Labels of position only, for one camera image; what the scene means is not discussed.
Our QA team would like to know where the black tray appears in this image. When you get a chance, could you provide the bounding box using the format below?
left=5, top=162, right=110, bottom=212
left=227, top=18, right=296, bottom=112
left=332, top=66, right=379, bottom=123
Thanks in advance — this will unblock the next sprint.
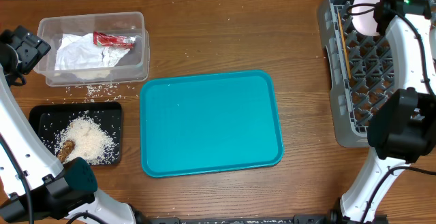
left=29, top=102, right=123, bottom=165

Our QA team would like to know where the brown food scrap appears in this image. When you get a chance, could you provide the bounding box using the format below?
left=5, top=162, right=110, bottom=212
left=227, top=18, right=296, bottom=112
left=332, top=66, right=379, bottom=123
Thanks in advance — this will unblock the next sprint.
left=57, top=140, right=76, bottom=163

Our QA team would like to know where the wooden chopstick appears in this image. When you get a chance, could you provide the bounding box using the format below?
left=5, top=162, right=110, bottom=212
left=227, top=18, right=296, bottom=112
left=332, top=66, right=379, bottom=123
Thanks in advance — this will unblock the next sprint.
left=337, top=11, right=352, bottom=80

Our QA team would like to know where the white round plate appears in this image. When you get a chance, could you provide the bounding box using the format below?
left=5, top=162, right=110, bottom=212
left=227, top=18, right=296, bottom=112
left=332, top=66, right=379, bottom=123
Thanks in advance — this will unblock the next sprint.
left=350, top=0, right=386, bottom=37

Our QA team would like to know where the teal serving tray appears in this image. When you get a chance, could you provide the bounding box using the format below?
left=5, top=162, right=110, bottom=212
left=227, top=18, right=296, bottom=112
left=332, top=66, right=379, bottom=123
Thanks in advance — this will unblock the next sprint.
left=140, top=70, right=284, bottom=178

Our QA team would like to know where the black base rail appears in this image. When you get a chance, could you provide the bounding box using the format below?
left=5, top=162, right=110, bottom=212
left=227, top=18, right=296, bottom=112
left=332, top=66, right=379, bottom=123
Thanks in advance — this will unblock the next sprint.
left=146, top=214, right=360, bottom=224

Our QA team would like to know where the pile of white rice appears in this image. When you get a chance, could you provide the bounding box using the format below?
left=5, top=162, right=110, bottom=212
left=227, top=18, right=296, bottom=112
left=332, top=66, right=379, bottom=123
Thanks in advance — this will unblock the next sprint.
left=37, top=110, right=121, bottom=165

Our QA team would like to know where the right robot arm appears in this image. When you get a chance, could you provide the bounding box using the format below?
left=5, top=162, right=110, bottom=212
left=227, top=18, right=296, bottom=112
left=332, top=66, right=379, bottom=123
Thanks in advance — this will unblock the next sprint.
left=317, top=0, right=435, bottom=223

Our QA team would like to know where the clear plastic bin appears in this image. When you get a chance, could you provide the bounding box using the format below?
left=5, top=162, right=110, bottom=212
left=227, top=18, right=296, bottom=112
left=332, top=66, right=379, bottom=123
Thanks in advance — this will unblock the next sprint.
left=34, top=12, right=150, bottom=86

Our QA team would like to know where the grey dishwasher rack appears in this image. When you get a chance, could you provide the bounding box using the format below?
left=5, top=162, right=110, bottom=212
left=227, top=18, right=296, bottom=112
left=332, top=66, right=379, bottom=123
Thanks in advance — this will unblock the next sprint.
left=316, top=0, right=436, bottom=148

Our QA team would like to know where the red sauce packet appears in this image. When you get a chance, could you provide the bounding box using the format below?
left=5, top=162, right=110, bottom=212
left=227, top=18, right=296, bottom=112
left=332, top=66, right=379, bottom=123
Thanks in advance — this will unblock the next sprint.
left=93, top=31, right=136, bottom=49

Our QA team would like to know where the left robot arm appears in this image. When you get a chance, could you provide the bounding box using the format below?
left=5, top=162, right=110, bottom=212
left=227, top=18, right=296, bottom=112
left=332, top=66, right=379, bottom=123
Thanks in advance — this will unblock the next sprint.
left=1, top=26, right=148, bottom=223

